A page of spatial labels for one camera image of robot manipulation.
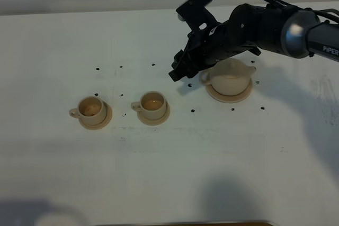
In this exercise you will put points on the beige teacup middle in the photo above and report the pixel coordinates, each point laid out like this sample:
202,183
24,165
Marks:
151,106

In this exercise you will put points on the beige teacup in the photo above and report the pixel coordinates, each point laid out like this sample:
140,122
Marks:
151,106
90,110

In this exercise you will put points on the beige ceramic teapot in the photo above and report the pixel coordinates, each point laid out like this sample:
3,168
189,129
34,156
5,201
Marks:
228,77

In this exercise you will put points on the beige teacup left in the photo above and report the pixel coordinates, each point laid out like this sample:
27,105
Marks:
90,110

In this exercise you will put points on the beige saucer middle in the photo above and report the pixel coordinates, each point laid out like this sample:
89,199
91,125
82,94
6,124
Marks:
159,121

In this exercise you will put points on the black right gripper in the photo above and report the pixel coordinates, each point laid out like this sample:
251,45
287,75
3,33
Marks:
211,41

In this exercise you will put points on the beige saucer left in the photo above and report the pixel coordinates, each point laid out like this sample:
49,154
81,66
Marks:
103,123

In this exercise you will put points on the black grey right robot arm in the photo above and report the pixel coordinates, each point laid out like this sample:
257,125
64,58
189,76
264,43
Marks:
288,31

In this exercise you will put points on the beige teapot saucer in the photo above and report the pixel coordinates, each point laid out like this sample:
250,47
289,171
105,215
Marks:
230,99

